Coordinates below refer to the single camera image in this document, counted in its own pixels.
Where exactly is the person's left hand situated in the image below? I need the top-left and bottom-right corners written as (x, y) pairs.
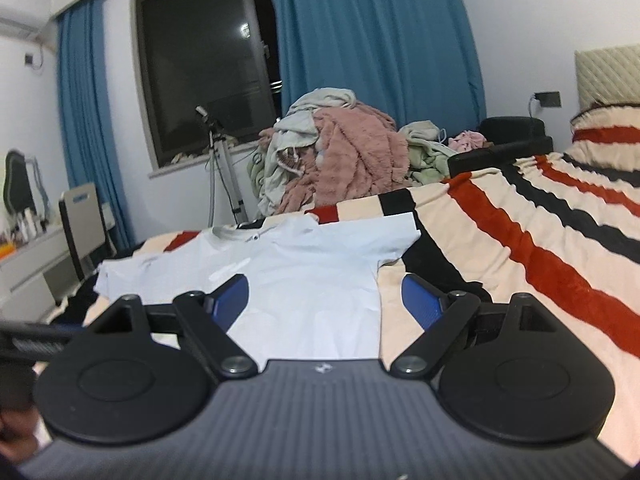
top-left (0, 402), bottom-right (41, 463)

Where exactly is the beige quilted headboard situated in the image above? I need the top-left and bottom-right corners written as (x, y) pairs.
top-left (574, 44), bottom-right (640, 113)

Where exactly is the black armchair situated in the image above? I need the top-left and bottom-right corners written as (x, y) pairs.
top-left (447, 116), bottom-right (554, 178)

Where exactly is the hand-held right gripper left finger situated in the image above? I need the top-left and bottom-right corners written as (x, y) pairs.
top-left (87, 274), bottom-right (258, 380)

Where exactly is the pink fluffy blanket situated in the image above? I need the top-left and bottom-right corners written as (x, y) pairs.
top-left (260, 106), bottom-right (410, 215)

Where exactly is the red black cream striped blanket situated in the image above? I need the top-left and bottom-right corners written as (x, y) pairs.
top-left (47, 152), bottom-right (640, 471)

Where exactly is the silver tripod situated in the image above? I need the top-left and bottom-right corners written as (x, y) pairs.
top-left (195, 105), bottom-right (249, 228)

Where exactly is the green printed blanket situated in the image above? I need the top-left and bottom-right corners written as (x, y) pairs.
top-left (247, 152), bottom-right (273, 216)

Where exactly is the pale green blanket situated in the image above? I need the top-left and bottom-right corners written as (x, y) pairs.
top-left (398, 121), bottom-right (458, 186)

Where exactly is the small pink cloth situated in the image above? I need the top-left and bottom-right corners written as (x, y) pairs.
top-left (448, 131), bottom-right (487, 152)

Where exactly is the striped pillow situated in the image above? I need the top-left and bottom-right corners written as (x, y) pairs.
top-left (570, 105), bottom-right (640, 188)

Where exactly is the blue curtain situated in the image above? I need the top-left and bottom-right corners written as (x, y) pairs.
top-left (262, 0), bottom-right (487, 133)
top-left (56, 0), bottom-right (136, 251)

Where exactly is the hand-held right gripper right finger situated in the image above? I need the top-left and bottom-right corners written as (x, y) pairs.
top-left (390, 272), bottom-right (558, 380)

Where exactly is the white dresser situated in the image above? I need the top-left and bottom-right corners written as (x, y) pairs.
top-left (0, 200), bottom-right (113, 323)

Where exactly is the white air conditioner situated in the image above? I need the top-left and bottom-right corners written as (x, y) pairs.
top-left (0, 17), bottom-right (41, 41)

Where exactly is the black wall socket with charger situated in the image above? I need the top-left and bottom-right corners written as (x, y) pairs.
top-left (527, 91), bottom-right (562, 116)

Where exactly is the row of cosmetic bottles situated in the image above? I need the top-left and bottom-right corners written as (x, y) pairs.
top-left (7, 210), bottom-right (51, 241)

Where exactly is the grey hoodie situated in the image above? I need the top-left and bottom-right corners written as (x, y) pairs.
top-left (259, 87), bottom-right (358, 216)

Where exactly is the white t-shirt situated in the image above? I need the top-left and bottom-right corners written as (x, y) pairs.
top-left (95, 212), bottom-right (421, 368)

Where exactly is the grey chair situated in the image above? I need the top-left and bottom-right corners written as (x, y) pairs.
top-left (58, 183), bottom-right (117, 281)

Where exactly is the dark window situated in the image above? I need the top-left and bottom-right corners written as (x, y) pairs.
top-left (131, 0), bottom-right (281, 170)

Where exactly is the wavy mirror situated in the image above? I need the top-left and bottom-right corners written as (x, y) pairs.
top-left (4, 148), bottom-right (51, 213)

